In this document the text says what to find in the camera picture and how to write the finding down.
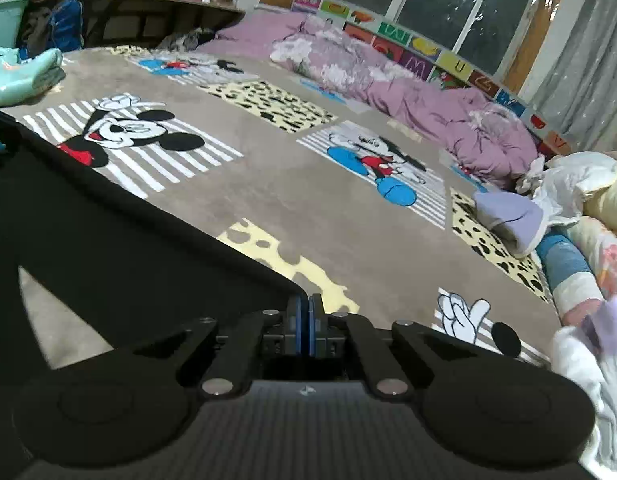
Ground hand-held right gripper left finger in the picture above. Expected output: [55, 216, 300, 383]
[131, 294, 307, 401]

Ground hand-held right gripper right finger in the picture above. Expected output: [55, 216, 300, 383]
[311, 294, 472, 401]

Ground black garment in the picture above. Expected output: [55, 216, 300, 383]
[0, 107, 309, 391]

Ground cartoon printed blanket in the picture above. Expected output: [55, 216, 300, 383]
[0, 42, 564, 376]

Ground lavender knit cap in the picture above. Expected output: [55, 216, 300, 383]
[473, 190, 547, 259]

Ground purple duvet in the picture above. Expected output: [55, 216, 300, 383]
[196, 10, 539, 191]

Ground blue and white rolled cloth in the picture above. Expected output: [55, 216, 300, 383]
[535, 232, 607, 327]

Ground white fluffy cloth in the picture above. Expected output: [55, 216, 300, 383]
[551, 320, 617, 480]

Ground white crumpled cloth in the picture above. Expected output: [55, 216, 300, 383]
[516, 150, 617, 227]

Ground colourful letter foam panel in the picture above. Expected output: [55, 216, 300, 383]
[291, 0, 572, 157]

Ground floral quilt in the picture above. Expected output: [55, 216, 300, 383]
[563, 215, 617, 322]

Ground grey patterned cloth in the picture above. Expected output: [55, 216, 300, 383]
[158, 27, 217, 52]

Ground pale yellow pillow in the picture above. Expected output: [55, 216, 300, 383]
[583, 152, 617, 237]

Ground dark wooden shelf table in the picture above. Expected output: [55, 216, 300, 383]
[78, 0, 246, 51]

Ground teal folded garment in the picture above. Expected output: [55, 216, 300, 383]
[0, 47, 67, 108]

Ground grey sheer curtain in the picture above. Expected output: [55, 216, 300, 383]
[529, 0, 617, 155]

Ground blue jacket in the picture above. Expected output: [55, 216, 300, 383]
[51, 0, 84, 53]

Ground teal plastic bin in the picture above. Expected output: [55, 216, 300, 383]
[0, 0, 32, 53]

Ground window with white frame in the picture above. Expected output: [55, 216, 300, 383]
[261, 0, 574, 92]

